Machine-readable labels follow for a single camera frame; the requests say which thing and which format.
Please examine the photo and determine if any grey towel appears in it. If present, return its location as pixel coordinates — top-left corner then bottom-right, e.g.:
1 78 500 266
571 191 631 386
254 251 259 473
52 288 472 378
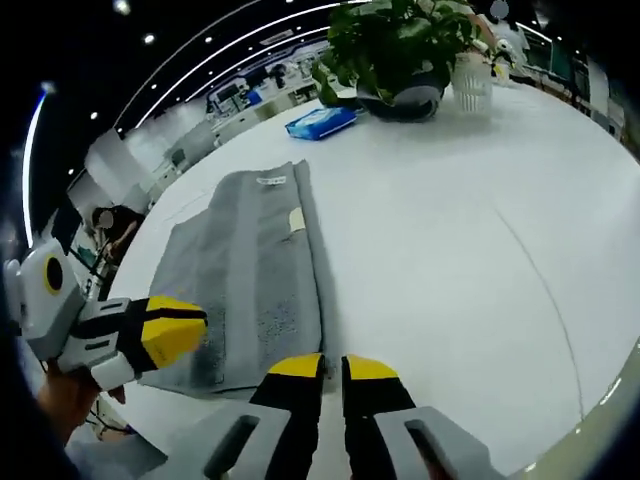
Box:
137 158 337 397

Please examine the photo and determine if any blue wet wipes packet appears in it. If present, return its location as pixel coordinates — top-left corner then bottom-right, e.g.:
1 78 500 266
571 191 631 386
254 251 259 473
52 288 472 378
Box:
284 105 359 143

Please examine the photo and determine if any person's grey clothing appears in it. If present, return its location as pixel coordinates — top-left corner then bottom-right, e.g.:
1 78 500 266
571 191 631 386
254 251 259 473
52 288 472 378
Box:
64 429 169 480

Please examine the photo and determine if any green potted plant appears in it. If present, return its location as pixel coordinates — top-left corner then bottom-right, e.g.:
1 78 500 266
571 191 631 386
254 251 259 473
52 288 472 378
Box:
312 0 484 107

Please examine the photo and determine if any dark round plant pot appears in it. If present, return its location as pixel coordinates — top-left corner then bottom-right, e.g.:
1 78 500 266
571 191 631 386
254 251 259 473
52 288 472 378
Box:
357 82 450 124

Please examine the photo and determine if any person's left hand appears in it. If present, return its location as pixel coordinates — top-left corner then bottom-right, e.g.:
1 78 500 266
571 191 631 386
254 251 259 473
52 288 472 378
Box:
37 367 127 447

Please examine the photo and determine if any white ribbed cup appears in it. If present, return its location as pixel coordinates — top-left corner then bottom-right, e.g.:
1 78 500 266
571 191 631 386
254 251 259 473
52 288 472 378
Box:
452 52 495 112

